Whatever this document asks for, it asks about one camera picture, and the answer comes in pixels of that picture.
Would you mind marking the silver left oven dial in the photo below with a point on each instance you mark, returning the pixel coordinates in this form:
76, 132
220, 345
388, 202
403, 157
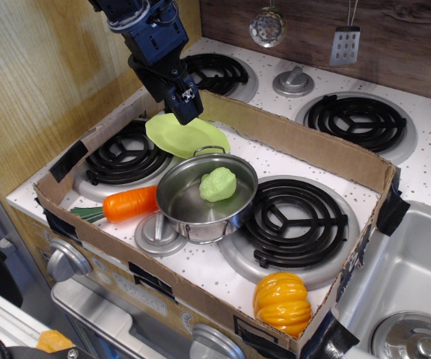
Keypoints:
66, 261

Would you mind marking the hanging steel slotted spatula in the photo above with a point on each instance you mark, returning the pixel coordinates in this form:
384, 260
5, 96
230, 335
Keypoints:
346, 40

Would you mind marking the orange object bottom left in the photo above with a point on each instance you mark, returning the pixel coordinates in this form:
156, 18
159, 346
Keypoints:
53, 341

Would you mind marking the black burner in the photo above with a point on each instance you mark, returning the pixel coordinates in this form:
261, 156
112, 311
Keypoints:
298, 226
126, 161
372, 122
223, 75

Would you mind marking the grey back stove knob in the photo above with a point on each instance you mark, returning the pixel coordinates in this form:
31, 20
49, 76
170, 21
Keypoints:
294, 83

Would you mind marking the back left black burner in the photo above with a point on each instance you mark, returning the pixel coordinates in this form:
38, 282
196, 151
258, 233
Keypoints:
223, 75

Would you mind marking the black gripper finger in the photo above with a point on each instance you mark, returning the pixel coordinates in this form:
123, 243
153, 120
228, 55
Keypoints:
193, 102
181, 105

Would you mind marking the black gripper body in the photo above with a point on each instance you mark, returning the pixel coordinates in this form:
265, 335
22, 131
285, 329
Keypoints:
159, 77

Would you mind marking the small steel pan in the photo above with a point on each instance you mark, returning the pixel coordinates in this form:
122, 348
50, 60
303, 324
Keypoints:
192, 215

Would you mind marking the hanging steel skimmer ladle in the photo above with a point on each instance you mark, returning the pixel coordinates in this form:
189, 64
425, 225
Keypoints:
268, 26

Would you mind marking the silver oven dial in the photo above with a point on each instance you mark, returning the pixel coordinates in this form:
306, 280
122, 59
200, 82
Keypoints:
66, 261
209, 343

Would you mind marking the steel sink basin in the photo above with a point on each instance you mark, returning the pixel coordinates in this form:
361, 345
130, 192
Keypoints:
387, 302

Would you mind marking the silver right oven dial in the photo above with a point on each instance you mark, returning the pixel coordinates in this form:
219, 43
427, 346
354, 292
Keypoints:
209, 343

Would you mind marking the grey stove knob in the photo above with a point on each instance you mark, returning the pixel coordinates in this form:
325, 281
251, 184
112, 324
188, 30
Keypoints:
157, 238
294, 83

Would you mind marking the back right black burner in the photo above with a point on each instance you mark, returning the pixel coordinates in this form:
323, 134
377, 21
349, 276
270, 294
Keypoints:
372, 122

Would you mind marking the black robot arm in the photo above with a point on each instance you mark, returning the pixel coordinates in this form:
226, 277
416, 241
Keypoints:
155, 37

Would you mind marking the orange toy bell pepper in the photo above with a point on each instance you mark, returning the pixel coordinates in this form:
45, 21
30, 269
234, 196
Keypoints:
281, 300

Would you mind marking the front right black burner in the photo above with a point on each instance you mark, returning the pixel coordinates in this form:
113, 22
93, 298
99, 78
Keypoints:
298, 226

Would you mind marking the orange toy carrot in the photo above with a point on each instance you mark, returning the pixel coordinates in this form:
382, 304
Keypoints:
121, 206

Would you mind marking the silver oven door handle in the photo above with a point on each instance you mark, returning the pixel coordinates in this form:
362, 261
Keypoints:
106, 324

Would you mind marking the front left black burner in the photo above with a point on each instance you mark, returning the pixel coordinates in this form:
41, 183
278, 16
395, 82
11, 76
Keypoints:
126, 161

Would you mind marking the grey front stove knob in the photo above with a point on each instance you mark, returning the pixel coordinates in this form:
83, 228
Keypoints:
157, 238

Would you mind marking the light green plastic plate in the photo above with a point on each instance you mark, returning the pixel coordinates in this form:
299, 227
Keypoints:
184, 141

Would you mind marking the light green toy broccoli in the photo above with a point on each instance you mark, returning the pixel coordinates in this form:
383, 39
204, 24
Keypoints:
219, 184

